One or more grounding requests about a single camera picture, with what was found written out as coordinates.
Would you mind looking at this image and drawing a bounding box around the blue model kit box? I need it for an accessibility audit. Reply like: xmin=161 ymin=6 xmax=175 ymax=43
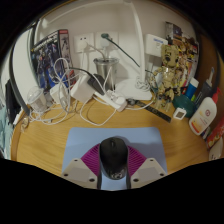
xmin=30 ymin=29 xmax=75 ymax=91

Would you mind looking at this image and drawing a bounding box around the black power adapter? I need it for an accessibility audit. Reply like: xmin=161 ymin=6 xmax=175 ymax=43
xmin=87 ymin=73 xmax=106 ymax=95

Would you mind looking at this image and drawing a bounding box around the black computer mouse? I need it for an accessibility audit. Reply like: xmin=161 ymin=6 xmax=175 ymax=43
xmin=98 ymin=136 xmax=130 ymax=180

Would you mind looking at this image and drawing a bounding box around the white charger block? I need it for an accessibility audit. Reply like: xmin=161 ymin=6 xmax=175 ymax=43
xmin=70 ymin=79 xmax=94 ymax=104
xmin=49 ymin=83 xmax=69 ymax=104

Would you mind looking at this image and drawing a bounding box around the white pump lotion bottle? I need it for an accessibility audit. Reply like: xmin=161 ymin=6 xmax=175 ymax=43
xmin=188 ymin=88 xmax=221 ymax=136

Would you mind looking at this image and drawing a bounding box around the steel tumbler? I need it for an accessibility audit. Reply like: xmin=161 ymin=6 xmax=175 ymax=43
xmin=93 ymin=57 xmax=120 ymax=91

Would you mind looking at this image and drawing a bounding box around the teal bowl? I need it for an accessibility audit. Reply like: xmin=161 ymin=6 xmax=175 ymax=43
xmin=172 ymin=94 xmax=197 ymax=118

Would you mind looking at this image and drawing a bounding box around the white power strip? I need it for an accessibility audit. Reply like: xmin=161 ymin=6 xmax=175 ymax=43
xmin=94 ymin=89 xmax=128 ymax=113

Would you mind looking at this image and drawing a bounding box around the white wall socket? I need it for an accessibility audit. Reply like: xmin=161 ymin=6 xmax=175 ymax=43
xmin=94 ymin=31 xmax=119 ymax=51
xmin=73 ymin=33 xmax=95 ymax=54

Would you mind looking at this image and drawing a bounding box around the white desk lamp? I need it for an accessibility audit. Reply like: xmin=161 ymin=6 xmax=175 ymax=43
xmin=38 ymin=0 xmax=153 ymax=102

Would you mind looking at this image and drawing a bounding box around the brown tree figure toy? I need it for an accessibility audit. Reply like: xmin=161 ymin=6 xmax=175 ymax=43
xmin=151 ymin=44 xmax=181 ymax=113

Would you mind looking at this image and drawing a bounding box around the white mug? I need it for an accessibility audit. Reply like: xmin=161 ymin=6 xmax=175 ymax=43
xmin=208 ymin=136 xmax=224 ymax=162

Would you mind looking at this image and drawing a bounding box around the teal cloth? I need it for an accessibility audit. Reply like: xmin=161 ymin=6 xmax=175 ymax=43
xmin=0 ymin=106 xmax=13 ymax=159

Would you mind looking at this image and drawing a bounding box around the dark spray bottle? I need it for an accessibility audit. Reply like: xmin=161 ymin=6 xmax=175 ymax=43
xmin=194 ymin=67 xmax=216 ymax=109

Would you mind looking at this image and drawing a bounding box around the light blue mouse pad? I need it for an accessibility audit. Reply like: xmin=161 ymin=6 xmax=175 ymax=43
xmin=62 ymin=126 xmax=168 ymax=191

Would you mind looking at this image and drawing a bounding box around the blue bottle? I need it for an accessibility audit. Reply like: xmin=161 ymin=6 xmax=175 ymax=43
xmin=184 ymin=77 xmax=200 ymax=101

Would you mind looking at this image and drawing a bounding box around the white router box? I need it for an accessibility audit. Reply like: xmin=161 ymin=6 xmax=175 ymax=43
xmin=144 ymin=33 xmax=169 ymax=58

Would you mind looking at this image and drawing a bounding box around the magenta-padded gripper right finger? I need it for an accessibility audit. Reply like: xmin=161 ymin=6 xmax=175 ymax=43
xmin=125 ymin=145 xmax=168 ymax=190

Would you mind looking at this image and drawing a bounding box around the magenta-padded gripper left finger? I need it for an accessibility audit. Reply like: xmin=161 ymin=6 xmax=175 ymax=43
xmin=60 ymin=143 xmax=103 ymax=190

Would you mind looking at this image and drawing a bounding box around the small white thermometer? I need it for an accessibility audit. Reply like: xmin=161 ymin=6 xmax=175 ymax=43
xmin=172 ymin=107 xmax=188 ymax=121

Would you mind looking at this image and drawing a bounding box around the white cable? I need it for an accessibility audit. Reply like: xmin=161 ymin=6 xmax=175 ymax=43
xmin=79 ymin=99 xmax=118 ymax=127

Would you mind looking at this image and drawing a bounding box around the colourful printed box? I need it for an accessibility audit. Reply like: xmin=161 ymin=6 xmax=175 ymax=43
xmin=164 ymin=21 xmax=200 ymax=98

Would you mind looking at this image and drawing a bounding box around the black ruler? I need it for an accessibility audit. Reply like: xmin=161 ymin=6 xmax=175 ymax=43
xmin=134 ymin=99 xmax=173 ymax=123

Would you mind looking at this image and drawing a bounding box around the grey metal frame post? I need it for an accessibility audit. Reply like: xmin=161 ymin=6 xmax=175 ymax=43
xmin=8 ymin=29 xmax=34 ymax=108

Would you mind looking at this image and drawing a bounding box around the dark green cable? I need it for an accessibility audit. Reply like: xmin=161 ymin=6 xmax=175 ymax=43
xmin=100 ymin=32 xmax=141 ymax=68

